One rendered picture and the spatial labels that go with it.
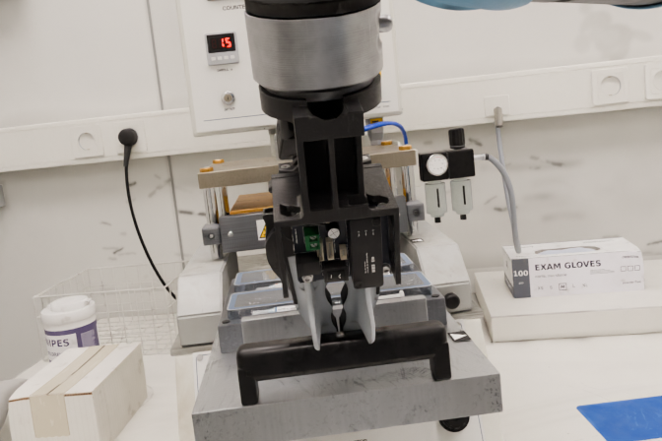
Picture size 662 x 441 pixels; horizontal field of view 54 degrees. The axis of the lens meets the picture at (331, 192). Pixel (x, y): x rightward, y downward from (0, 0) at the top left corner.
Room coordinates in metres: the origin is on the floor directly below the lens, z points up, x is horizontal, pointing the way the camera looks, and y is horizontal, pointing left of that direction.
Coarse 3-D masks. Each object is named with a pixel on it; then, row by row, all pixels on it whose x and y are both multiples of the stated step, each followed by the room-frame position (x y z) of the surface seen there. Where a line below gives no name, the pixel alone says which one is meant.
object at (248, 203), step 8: (264, 192) 0.97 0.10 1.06; (240, 200) 0.90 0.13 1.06; (248, 200) 0.89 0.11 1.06; (256, 200) 0.88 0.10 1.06; (264, 200) 0.87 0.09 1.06; (272, 200) 0.86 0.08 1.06; (232, 208) 0.83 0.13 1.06; (240, 208) 0.82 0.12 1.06; (248, 208) 0.81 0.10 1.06; (256, 208) 0.80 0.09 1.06; (264, 208) 0.80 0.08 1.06
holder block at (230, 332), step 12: (432, 288) 0.59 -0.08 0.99; (228, 300) 0.62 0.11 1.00; (432, 300) 0.56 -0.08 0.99; (444, 300) 0.56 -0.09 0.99; (432, 312) 0.56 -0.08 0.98; (444, 312) 0.56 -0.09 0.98; (228, 324) 0.55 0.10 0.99; (240, 324) 0.55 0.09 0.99; (444, 324) 0.56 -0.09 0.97; (228, 336) 0.55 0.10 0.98; (240, 336) 0.55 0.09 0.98; (228, 348) 0.55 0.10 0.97
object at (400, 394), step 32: (256, 320) 0.51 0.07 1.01; (288, 320) 0.51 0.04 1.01; (384, 320) 0.51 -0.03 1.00; (416, 320) 0.51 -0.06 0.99; (448, 320) 0.57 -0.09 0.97; (224, 352) 0.55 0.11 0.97; (480, 352) 0.49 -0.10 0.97; (224, 384) 0.48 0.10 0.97; (288, 384) 0.46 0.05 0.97; (320, 384) 0.46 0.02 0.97; (352, 384) 0.45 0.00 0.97; (384, 384) 0.45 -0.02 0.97; (416, 384) 0.44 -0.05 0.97; (448, 384) 0.44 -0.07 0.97; (480, 384) 0.44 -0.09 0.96; (192, 416) 0.43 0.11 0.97; (224, 416) 0.43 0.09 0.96; (256, 416) 0.44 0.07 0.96; (288, 416) 0.44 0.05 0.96; (320, 416) 0.44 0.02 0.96; (352, 416) 0.44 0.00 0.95; (384, 416) 0.44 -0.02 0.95; (416, 416) 0.44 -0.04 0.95; (448, 416) 0.44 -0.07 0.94
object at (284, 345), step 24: (336, 336) 0.44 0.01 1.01; (360, 336) 0.44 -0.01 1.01; (384, 336) 0.44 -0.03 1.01; (408, 336) 0.44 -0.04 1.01; (432, 336) 0.44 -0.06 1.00; (240, 360) 0.44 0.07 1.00; (264, 360) 0.44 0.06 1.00; (288, 360) 0.44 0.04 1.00; (312, 360) 0.44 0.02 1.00; (336, 360) 0.44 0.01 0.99; (360, 360) 0.44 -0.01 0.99; (384, 360) 0.44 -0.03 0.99; (408, 360) 0.44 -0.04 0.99; (432, 360) 0.45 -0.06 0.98; (240, 384) 0.43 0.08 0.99
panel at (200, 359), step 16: (208, 352) 0.68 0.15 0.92; (480, 416) 0.66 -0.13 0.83; (352, 432) 0.65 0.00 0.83; (368, 432) 0.65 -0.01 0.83; (384, 432) 0.65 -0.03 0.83; (400, 432) 0.65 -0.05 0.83; (416, 432) 0.65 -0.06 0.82; (432, 432) 0.65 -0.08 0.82; (448, 432) 0.65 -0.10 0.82; (464, 432) 0.65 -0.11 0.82; (480, 432) 0.65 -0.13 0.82
